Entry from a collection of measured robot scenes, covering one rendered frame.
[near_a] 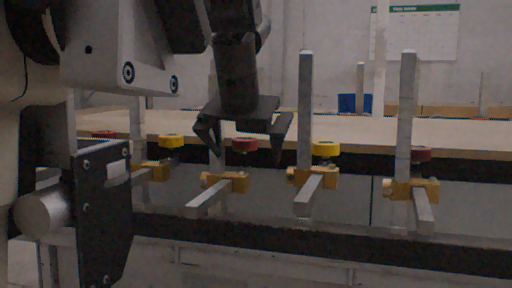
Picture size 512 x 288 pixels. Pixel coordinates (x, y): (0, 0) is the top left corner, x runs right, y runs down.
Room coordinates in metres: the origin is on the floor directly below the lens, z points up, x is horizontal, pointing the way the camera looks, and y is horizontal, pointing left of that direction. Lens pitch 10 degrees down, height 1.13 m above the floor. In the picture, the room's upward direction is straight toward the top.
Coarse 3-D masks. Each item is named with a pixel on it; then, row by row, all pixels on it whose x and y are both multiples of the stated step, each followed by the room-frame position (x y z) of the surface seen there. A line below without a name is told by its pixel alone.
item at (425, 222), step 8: (416, 176) 1.20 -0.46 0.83; (416, 192) 1.04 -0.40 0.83; (424, 192) 1.04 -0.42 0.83; (416, 200) 0.98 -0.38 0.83; (424, 200) 0.98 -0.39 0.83; (416, 208) 0.92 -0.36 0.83; (424, 208) 0.92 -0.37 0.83; (416, 216) 0.90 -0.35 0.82; (424, 216) 0.87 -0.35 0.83; (432, 216) 0.87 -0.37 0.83; (416, 224) 0.89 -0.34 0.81; (424, 224) 0.85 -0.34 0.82; (432, 224) 0.84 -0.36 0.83; (424, 232) 0.85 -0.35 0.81; (432, 232) 0.84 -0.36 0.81
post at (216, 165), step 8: (208, 80) 1.26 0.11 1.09; (216, 80) 1.25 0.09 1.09; (208, 88) 1.26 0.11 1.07; (216, 88) 1.25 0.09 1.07; (224, 152) 1.28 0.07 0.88; (216, 160) 1.25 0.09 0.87; (224, 160) 1.28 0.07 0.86; (216, 168) 1.25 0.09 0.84; (224, 168) 1.28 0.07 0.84; (224, 200) 1.27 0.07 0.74; (216, 208) 1.25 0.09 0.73
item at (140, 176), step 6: (168, 162) 1.40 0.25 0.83; (174, 162) 1.44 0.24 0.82; (144, 168) 1.30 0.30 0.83; (150, 168) 1.30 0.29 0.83; (132, 174) 1.23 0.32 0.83; (138, 174) 1.23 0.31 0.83; (144, 174) 1.26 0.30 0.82; (150, 174) 1.29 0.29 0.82; (132, 180) 1.20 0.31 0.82; (138, 180) 1.23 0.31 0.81; (144, 180) 1.26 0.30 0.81; (132, 186) 1.20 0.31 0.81
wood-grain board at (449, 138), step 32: (96, 128) 1.65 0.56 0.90; (128, 128) 1.65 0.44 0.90; (160, 128) 1.65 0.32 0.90; (224, 128) 1.66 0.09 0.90; (320, 128) 1.65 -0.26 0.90; (352, 128) 1.65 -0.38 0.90; (384, 128) 1.65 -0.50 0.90; (416, 128) 1.65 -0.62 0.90; (448, 128) 1.65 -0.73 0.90; (480, 128) 1.65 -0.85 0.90
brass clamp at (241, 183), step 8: (200, 176) 1.27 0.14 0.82; (208, 176) 1.25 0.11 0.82; (216, 176) 1.24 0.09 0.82; (224, 176) 1.24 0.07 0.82; (232, 176) 1.23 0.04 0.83; (240, 176) 1.23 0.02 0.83; (248, 176) 1.25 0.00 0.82; (200, 184) 1.26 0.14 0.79; (208, 184) 1.25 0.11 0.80; (240, 184) 1.22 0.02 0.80; (248, 184) 1.25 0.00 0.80; (232, 192) 1.23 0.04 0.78; (240, 192) 1.22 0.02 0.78
